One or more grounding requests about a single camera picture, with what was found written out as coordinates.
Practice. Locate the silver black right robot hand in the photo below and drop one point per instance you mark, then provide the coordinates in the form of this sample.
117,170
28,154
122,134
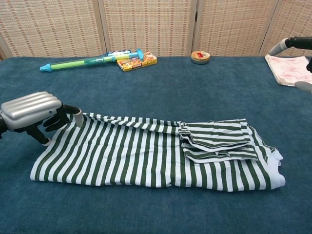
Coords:
299,42

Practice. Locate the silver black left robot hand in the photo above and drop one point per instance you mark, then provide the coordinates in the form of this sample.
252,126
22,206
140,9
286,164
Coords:
29,109

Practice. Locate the green white striped shirt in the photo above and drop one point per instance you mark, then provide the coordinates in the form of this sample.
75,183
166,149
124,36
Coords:
122,156

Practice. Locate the woven folding screen panel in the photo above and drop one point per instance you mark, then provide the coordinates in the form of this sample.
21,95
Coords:
48,24
297,19
151,24
234,24

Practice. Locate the spiral sketch notebook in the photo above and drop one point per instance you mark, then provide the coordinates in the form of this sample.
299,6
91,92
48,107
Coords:
287,70

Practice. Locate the blue green toy water pump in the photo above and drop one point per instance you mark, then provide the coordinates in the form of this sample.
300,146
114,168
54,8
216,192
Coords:
70,65

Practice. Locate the round tin with red label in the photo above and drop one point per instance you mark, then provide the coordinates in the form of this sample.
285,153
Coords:
200,57

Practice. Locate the blue table cover cloth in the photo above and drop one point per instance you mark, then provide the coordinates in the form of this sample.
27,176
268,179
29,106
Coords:
73,207

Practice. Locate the yellow snack box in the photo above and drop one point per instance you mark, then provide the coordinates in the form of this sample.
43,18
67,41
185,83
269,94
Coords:
139,64

